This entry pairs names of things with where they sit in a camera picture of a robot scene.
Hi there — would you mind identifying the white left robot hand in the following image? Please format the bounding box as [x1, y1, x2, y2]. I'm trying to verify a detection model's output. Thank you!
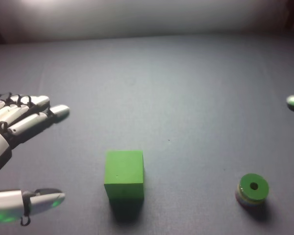
[0, 92, 71, 226]

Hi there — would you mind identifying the green-topped rainbow ring stack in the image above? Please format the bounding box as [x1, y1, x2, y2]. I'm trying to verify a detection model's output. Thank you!
[234, 173, 270, 209]

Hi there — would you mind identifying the green cube block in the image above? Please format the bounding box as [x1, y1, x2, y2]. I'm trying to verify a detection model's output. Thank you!
[103, 150, 145, 204]

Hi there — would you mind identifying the grey table cloth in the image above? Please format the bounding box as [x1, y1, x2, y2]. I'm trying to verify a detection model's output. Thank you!
[0, 33, 294, 235]

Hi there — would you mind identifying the white backdrop sheet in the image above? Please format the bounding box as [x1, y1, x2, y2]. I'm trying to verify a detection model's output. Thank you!
[0, 0, 294, 46]

